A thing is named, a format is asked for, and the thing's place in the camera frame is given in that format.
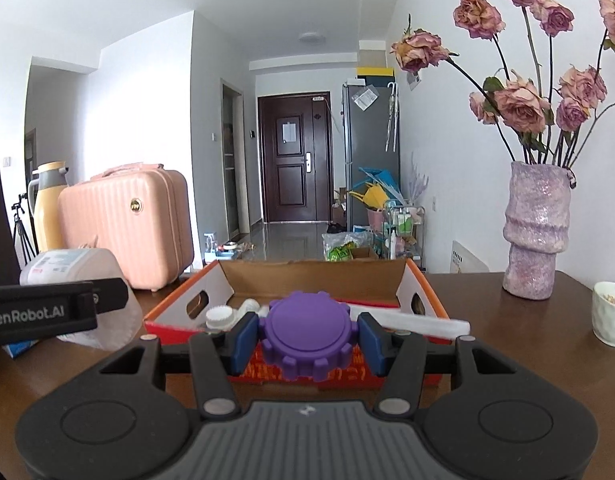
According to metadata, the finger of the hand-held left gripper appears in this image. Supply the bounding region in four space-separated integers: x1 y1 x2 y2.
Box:
94 278 130 315

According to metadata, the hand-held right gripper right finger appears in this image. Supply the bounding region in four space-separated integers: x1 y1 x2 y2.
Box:
357 312 518 421

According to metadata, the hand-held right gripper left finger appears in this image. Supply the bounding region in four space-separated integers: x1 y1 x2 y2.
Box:
98 312 261 421

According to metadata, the red and white lint brush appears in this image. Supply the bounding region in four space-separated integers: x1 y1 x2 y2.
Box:
345 302 472 337

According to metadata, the white plastic-wrapped roll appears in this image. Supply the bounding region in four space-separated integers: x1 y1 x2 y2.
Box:
20 246 143 351

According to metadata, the purple gear-shaped lid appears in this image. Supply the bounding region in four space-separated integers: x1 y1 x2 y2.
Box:
260 291 359 386

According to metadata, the orange and white cardboard box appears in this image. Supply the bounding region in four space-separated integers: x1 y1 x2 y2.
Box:
144 258 451 391

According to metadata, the white ribbed cap bottle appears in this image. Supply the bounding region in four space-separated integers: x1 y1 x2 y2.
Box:
205 306 234 334

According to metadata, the blue packet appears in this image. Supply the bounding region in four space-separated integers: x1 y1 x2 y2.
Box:
2 341 38 359

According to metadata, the pink hard-shell suitcase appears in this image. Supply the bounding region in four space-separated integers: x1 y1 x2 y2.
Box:
58 163 195 291

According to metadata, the black flat panel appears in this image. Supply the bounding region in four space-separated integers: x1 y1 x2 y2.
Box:
0 161 22 287

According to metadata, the pet water feeder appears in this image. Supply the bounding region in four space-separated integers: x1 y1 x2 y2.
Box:
204 232 243 261

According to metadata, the plastic bag with green packets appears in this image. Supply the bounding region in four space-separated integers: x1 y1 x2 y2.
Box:
321 232 373 262

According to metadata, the yellow thermos jug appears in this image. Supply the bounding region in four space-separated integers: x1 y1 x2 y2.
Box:
28 161 69 253

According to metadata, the metal trolley cart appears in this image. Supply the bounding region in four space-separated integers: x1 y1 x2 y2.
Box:
382 205 427 261

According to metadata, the white board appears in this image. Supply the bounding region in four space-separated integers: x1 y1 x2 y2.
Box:
451 240 489 274

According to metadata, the blue and yellow bag pile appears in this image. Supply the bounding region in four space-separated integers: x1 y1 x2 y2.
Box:
351 167 402 211

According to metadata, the purple dried flower bundle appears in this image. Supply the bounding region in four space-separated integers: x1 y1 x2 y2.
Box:
408 152 431 207

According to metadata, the dark brown entrance door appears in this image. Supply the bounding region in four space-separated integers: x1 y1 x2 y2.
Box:
258 91 333 223

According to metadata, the purple textured vase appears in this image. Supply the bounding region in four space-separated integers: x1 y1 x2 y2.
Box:
502 161 572 301

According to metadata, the grey refrigerator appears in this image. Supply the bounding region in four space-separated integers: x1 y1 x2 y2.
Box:
342 82 401 221

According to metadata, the white folded umbrella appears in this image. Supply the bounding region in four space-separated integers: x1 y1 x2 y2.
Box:
385 84 401 153

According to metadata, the white ceramic cup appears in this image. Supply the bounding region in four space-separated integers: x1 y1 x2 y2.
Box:
592 281 615 347

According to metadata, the yellow and navy box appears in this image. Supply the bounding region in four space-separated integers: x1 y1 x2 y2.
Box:
356 65 394 86

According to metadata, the bunch of dried pink roses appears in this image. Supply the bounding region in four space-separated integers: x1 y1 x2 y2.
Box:
390 0 615 168

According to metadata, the black camera tripod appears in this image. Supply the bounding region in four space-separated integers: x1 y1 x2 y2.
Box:
12 194 38 263

